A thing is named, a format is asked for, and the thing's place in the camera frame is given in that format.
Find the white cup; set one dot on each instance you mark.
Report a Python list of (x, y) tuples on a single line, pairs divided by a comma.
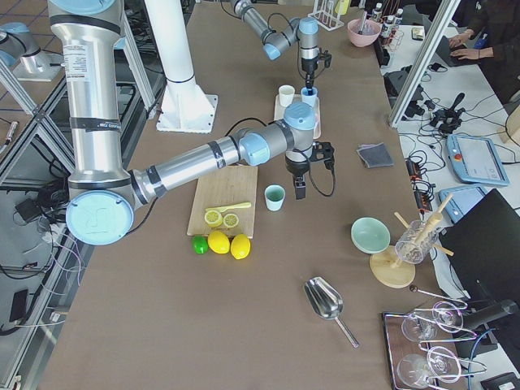
[(286, 94)]

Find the lemon half slice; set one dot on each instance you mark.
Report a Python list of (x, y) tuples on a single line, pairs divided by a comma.
[(213, 218), (230, 220)]

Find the wooden cup tree stand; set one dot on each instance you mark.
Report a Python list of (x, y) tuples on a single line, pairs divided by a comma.
[(389, 269)]

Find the black monitor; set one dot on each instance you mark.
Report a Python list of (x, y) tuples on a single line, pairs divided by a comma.
[(485, 243)]

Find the metal cylinder muddler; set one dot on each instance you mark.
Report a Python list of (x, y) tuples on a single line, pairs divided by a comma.
[(362, 23)]

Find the green lime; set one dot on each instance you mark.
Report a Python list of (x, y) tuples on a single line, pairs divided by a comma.
[(200, 244)]

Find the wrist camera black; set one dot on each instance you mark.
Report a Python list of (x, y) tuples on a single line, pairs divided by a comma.
[(323, 152), (325, 57)]

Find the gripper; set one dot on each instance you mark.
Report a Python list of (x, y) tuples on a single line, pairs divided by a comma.
[(296, 167), (309, 66)]

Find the aluminium frame post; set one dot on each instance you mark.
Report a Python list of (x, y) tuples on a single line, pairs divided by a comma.
[(443, 17)]

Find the seated person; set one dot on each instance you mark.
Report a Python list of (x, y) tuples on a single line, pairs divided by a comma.
[(499, 56)]

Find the small bottle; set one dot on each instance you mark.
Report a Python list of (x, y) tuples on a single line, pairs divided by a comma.
[(398, 18), (387, 26), (377, 12)]

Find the yellow plastic knife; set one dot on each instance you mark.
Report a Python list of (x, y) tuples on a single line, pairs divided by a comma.
[(221, 209)]

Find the blue teach pendant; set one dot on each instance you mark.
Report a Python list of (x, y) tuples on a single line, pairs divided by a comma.
[(464, 198), (475, 160)]

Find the cream tray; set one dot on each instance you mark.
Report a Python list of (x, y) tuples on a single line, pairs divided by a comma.
[(279, 113)]

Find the green cup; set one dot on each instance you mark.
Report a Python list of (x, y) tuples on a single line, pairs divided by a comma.
[(274, 197)]

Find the dark grey cloth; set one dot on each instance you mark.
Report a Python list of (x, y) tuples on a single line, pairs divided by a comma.
[(375, 155)]

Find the metal scoop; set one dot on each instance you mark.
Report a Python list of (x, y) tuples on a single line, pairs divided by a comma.
[(328, 304)]

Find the pink bowl with ice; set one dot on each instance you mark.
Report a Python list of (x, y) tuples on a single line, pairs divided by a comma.
[(370, 32)]

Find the yellow lemon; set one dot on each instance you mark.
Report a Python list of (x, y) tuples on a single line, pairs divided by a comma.
[(218, 242), (240, 247)]

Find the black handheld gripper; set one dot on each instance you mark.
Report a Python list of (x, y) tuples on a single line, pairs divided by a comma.
[(449, 119)]

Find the wooden cutting board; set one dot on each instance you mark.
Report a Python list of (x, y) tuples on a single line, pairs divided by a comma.
[(230, 185)]

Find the wine glass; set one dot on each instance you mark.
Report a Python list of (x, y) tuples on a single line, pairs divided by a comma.
[(414, 371), (424, 324), (444, 365)]

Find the white wire cup rack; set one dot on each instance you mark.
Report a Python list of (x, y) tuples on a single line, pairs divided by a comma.
[(323, 12)]

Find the yellow cup on rack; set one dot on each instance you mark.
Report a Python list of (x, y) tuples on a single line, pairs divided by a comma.
[(342, 7)]

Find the blue cup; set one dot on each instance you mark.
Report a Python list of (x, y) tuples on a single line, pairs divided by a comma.
[(309, 96)]

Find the mint green bowl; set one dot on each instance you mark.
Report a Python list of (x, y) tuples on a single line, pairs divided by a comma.
[(370, 235)]

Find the clear glass on stand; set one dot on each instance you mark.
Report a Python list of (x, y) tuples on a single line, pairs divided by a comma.
[(412, 250)]

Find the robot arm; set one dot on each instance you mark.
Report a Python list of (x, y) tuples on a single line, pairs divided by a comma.
[(103, 195), (304, 32)]

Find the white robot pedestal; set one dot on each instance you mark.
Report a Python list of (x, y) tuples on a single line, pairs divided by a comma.
[(185, 107)]

